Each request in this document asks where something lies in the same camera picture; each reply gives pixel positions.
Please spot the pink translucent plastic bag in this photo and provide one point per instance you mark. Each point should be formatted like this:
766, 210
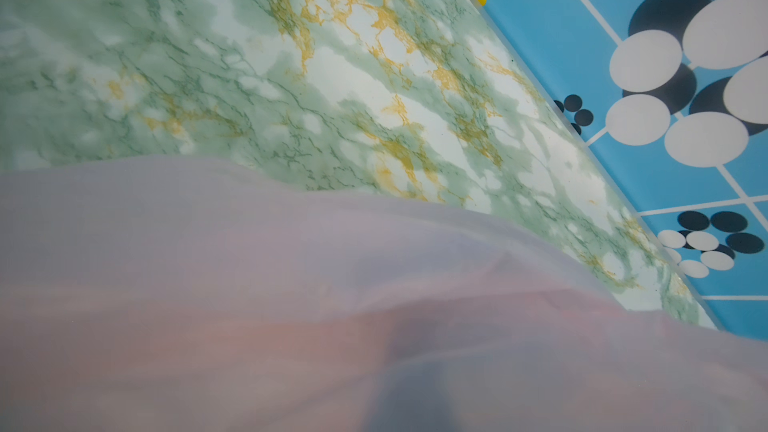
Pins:
186, 294

